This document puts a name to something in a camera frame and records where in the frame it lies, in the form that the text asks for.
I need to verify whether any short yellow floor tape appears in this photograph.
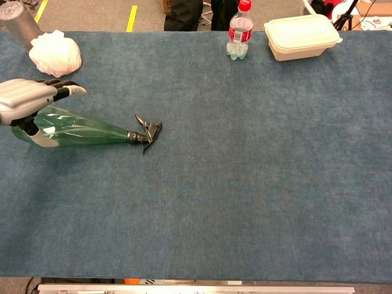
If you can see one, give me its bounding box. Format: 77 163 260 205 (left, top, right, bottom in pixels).
126 5 138 32

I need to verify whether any cardboard box with papers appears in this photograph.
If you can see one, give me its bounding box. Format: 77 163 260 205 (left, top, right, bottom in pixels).
356 2 392 31

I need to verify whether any white mesh bath sponge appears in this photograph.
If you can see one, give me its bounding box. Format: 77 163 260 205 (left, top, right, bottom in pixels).
28 29 83 78

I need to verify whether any person in black trousers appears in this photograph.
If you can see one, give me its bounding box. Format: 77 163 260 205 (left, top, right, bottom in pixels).
164 0 239 31

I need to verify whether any clear water bottle red cap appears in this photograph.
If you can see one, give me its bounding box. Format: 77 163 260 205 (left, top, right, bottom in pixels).
226 0 254 61

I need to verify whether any grey cylindrical can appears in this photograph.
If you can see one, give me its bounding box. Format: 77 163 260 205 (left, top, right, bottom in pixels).
0 2 43 53

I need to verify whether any cream lidded food container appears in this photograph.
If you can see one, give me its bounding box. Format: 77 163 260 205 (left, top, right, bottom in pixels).
263 13 344 62

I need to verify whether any red and black bag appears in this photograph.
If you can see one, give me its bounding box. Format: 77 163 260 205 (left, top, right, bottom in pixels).
311 0 337 19

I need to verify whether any aluminium rail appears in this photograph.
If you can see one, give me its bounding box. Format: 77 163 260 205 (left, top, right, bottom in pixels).
36 283 356 294

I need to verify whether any green plastic spray bottle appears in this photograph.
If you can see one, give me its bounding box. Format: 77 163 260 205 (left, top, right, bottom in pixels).
11 105 163 155

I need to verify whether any black tripod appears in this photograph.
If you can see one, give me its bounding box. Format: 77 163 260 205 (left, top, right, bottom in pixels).
333 0 359 31

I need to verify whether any chrome chair base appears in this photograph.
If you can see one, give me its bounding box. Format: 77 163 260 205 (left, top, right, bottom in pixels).
198 7 213 26

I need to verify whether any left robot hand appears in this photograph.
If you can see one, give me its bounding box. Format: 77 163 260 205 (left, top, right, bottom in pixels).
0 78 88 148

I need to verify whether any blue felt table mat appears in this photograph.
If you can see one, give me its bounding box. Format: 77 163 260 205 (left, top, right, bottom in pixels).
0 30 392 281

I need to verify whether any long yellow floor tape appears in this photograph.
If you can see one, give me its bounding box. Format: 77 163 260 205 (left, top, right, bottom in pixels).
34 0 50 24

